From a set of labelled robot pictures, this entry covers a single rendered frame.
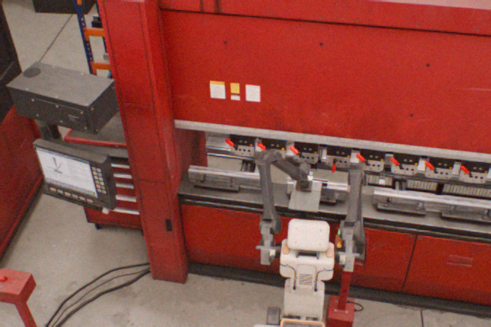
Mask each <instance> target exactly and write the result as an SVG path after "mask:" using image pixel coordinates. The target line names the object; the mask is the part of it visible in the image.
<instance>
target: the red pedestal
mask: <svg viewBox="0 0 491 327"><path fill-rule="evenodd" d="M35 287H36V283H35V280H34V278H33V275H32V273H30V272H20V271H15V270H11V269H1V270H0V302H4V303H9V304H14V305H15V308H16V310H17V311H18V314H19V315H20V317H21V319H22V321H23V323H24V325H25V327H44V326H37V325H36V323H35V321H34V319H33V317H32V314H31V312H30V310H29V308H28V305H27V303H26V302H27V301H28V299H29V297H30V295H31V294H32V292H33V290H34V289H35Z"/></svg>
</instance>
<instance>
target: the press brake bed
mask: <svg viewBox="0 0 491 327"><path fill-rule="evenodd" d="M179 201H180V210H181V217H182V223H183V234H184V240H185V246H186V251H187V253H188V256H189V260H190V264H189V268H188V271H189V273H190V274H201V275H206V276H211V277H221V279H228V280H236V281H241V282H250V283H255V284H261V285H271V286H276V287H282V288H285V284H286V280H287V279H288V278H291V277H285V276H282V274H281V272H280V270H281V265H280V259H273V262H270V265H264V264H261V251H262V250H257V249H255V247H256V246H260V240H262V234H261V231H260V227H259V225H260V222H261V220H260V217H261V216H262V215H263V214H264V208H259V207H247V206H242V205H235V204H225V203H218V202H211V201H201V200H194V199H184V198H179ZM275 211H276V214H277V215H280V219H281V221H282V224H283V228H282V231H281V233H277V234H274V235H275V241H274V242H277V243H282V242H283V241H284V240H285V239H288V230H289V222H290V221H291V220H293V219H296V220H301V213H299V212H288V211H282V210H275ZM307 220H316V221H325V222H327V223H328V225H329V227H330V232H329V242H330V243H332V244H333V245H334V246H335V235H336V228H339V227H340V225H341V221H342V220H346V219H340V218H329V217H323V215H312V214H307ZM363 226H364V228H365V230H366V231H368V232H369V233H368V254H367V258H366V262H365V269H355V268H353V271H352V272H351V278H350V283H349V292H348V297H351V298H356V299H366V300H371V301H380V302H381V303H387V304H396V305H403V306H410V307H418V308H423V309H432V310H438V311H443V312H450V313H457V314H462V315H471V316H477V317H483V318H491V238H490V237H484V236H474V235H467V234H456V233H450V232H444V231H433V230H427V229H420V228H410V227H403V226H393V225H387V224H380V223H369V222H363ZM449 255H454V256H460V257H466V258H472V261H471V267H470V268H468V267H462V266H453V265H446V261H447V258H448V256H449ZM342 275H343V268H341V266H335V267H334V269H333V273H332V278H330V280H328V282H327V280H322V281H321V282H323V283H324V293H327V294H332V295H336V296H339V291H340V286H341V281H342Z"/></svg>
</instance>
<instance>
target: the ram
mask: <svg viewBox="0 0 491 327"><path fill-rule="evenodd" d="M161 18H162V24H163V31H164V43H165V49H166V56H167V67H168V74H169V80H170V93H171V99H172V110H173V117H174V120H182V121H189V122H197V123H210V124H218V125H225V126H238V127H245V128H258V129H265V130H272V131H286V132H293V133H300V134H307V135H314V136H327V137H334V138H341V139H355V140H362V141H369V142H383V143H390V144H396V145H410V146H417V147H431V148H438V149H445V150H458V151H465V152H472V153H479V154H486V155H491V35H485V34H467V33H457V32H447V31H428V30H419V29H409V28H391V27H381V26H372V25H363V24H353V23H339V22H338V23H334V22H325V21H315V20H296V19H287V18H269V17H259V16H249V15H230V14H221V13H211V12H192V11H183V10H173V9H162V10H161ZM210 81H214V82H224V89H225V99H219V98H211V96H210ZM230 83H238V84H240V94H239V93H231V84H230ZM246 85H260V90H261V102H258V101H246ZM231 95H236V96H240V100H234V99H231ZM175 127H176V128H189V129H196V130H203V131H217V132H224V133H230V134H236V135H243V136H257V137H264V138H271V139H284V140H291V141H298V142H311V143H318V144H326V145H338V146H345V147H358V148H365V149H372V150H386V151H392V152H399V153H413V155H426V156H433V157H440V158H453V159H460V160H467V161H480V162H487V163H491V159H487V158H474V157H467V156H460V155H447V154H440V153H434V152H427V151H419V150H407V149H399V148H392V147H379V146H372V145H358V144H352V143H345V142H331V141H324V140H316V139H303V138H296V137H289V136H276V135H269V134H262V133H255V132H248V131H235V130H228V129H221V128H208V127H201V126H187V125H181V124H175Z"/></svg>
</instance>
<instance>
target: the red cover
mask: <svg viewBox="0 0 491 327"><path fill-rule="evenodd" d="M159 8H160V9H173V10H183V11H192V12H211V13H221V14H230V15H249V16H259V17H269V18H287V19H296V20H315V21H325V22H334V23H338V22H339V23H353V24H363V25H372V26H381V27H391V28H409V29H419V30H428V31H447V32H457V33H467V34H485V35H491V0H159Z"/></svg>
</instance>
